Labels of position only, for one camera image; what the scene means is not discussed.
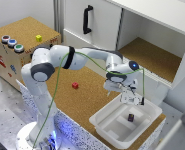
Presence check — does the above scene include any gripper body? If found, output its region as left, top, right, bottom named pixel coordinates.
left=119, top=84, right=141, bottom=106

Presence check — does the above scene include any white plastic box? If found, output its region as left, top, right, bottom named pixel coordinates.
left=88, top=94, right=163, bottom=150

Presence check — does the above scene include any wooden drawer box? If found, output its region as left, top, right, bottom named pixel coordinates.
left=0, top=16, right=63, bottom=92

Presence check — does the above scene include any purple block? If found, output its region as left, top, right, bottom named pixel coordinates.
left=127, top=113, right=135, bottom=122

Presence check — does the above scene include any pink block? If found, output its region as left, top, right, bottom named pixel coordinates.
left=71, top=82, right=80, bottom=90

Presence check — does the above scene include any white cabinet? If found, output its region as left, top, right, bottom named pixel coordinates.
left=61, top=0, right=185, bottom=105

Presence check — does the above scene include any white sliding door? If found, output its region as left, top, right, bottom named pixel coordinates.
left=62, top=0, right=123, bottom=52

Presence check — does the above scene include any yellow block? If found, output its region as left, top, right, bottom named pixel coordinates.
left=35, top=34, right=43, bottom=43

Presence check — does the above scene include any green button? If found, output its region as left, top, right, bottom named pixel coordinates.
left=13, top=43, right=25, bottom=54

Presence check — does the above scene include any blue button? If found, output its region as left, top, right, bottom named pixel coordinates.
left=7, top=38, right=18, bottom=49

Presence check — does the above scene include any red button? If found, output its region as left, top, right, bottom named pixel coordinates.
left=1, top=35, right=12, bottom=45

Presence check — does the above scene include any green cable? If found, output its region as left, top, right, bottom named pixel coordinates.
left=31, top=51, right=147, bottom=150

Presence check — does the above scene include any black door handle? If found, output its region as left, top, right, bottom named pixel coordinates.
left=82, top=4, right=94, bottom=35

